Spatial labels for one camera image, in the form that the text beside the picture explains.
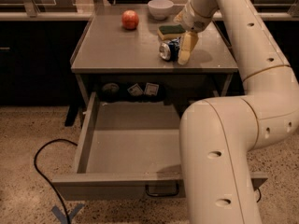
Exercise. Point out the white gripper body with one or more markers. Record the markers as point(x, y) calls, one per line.
point(192, 20)

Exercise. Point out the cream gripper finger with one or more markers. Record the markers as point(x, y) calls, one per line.
point(178, 18)
point(187, 43)

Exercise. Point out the blue pepsi can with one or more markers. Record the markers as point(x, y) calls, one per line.
point(169, 49)

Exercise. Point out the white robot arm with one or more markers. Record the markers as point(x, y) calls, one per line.
point(216, 134)

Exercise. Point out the grey open top drawer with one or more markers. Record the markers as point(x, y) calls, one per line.
point(125, 146)

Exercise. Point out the green yellow sponge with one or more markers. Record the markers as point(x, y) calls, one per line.
point(168, 32)

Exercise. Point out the white bowl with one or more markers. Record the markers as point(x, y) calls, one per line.
point(160, 9)

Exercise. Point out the red apple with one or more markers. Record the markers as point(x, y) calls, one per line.
point(129, 20)

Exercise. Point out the white tag card right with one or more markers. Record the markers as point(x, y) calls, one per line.
point(151, 89)

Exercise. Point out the white tag card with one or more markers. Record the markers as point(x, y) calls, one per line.
point(135, 90)
point(151, 89)

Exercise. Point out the grey cabinet table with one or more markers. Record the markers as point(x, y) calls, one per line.
point(108, 53)

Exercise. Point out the white tag card left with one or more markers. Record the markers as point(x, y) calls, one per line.
point(135, 90)

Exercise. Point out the round dark object under table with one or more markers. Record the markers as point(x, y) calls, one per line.
point(110, 90)

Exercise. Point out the blue tape floor mark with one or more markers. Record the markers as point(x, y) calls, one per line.
point(66, 217)

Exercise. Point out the black drawer handle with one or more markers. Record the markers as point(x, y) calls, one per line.
point(162, 191)

